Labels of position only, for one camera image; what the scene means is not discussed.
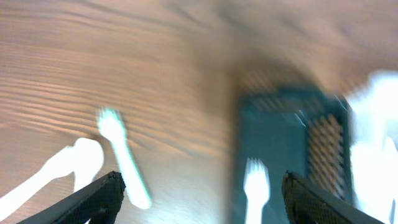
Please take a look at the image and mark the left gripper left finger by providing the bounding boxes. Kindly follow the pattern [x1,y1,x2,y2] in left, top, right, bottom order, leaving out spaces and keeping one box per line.
[19,171,126,224]

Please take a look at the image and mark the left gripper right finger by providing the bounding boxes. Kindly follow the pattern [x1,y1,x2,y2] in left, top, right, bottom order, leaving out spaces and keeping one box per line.
[282,172,382,224]

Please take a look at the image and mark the white fork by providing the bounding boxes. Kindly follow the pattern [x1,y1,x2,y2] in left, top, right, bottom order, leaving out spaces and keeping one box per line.
[243,157,271,224]
[0,144,78,222]

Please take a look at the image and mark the white spoon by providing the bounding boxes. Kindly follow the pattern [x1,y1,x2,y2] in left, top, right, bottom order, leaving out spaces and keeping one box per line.
[73,138,104,192]

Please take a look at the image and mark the mint green plastic fork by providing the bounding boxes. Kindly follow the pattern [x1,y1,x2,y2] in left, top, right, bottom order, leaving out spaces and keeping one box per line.
[97,108,152,210]

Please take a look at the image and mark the dark green plastic basket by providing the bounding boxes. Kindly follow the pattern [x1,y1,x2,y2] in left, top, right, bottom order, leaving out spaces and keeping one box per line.
[228,87,353,223]

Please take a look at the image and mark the clear white plastic basket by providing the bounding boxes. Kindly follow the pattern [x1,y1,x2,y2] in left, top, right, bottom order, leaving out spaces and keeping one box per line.
[346,70,397,223]

